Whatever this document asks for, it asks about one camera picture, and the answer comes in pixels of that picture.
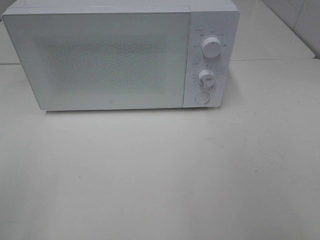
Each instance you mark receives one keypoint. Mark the upper white power knob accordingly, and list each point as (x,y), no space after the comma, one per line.
(211,46)

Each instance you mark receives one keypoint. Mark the white microwave oven body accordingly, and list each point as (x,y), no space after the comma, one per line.
(206,18)

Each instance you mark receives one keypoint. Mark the white timer knob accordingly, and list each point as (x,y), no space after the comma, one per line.
(206,78)

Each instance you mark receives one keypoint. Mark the white microwave door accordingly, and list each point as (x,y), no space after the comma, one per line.
(103,61)

